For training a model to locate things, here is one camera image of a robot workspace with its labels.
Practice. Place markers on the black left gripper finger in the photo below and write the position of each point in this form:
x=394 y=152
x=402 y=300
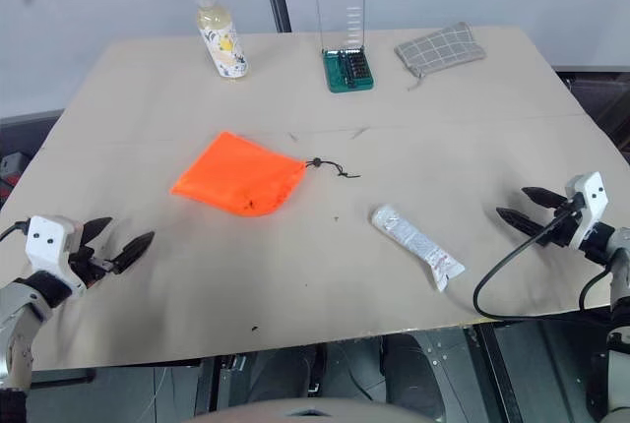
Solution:
x=133 y=252
x=94 y=228

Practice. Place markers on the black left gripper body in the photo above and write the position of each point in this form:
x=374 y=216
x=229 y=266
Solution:
x=86 y=260

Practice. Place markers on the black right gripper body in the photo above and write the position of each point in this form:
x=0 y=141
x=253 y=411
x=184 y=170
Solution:
x=561 y=226

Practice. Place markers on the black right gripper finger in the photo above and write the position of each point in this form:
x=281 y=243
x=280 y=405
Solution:
x=517 y=220
x=541 y=196

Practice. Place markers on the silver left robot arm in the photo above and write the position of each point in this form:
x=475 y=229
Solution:
x=19 y=315

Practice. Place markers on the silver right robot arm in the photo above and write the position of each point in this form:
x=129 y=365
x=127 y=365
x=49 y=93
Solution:
x=617 y=295

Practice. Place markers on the white tube with red print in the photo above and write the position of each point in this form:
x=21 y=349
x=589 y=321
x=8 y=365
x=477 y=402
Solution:
x=416 y=243

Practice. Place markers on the grey checked fabric pouch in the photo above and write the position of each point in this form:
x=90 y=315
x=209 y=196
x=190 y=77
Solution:
x=440 y=46

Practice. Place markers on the clear bottle with yellow drink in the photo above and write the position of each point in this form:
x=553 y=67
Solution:
x=222 y=39

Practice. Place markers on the green screwdriver bit case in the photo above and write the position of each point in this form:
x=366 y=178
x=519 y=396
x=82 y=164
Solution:
x=347 y=44

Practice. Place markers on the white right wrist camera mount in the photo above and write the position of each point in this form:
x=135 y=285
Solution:
x=588 y=206

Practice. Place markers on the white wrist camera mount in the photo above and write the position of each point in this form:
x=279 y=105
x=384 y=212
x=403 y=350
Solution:
x=588 y=206
x=46 y=241

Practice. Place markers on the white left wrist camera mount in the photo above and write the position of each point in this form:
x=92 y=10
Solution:
x=46 y=241

